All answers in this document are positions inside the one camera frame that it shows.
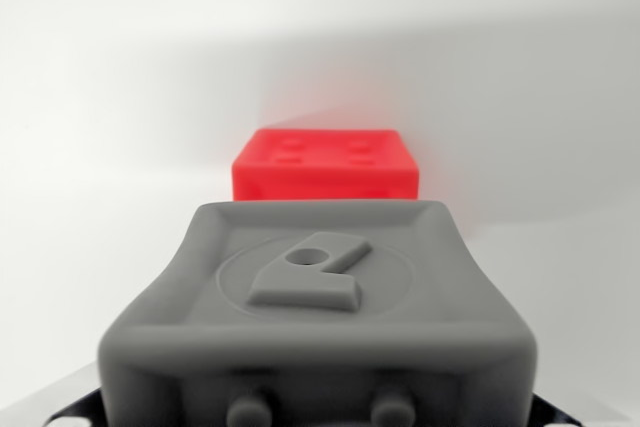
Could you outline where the black-tipped silver gripper left finger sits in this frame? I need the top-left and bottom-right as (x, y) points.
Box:
(0, 362), (109, 427)

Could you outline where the grey studded cube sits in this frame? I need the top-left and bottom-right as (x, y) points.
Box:
(98, 200), (539, 427)

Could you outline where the black-tipped silver gripper right finger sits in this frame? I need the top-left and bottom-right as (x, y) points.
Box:
(532, 376), (640, 427)

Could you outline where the red studded cube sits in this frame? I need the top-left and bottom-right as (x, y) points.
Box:
(231, 127), (420, 204)

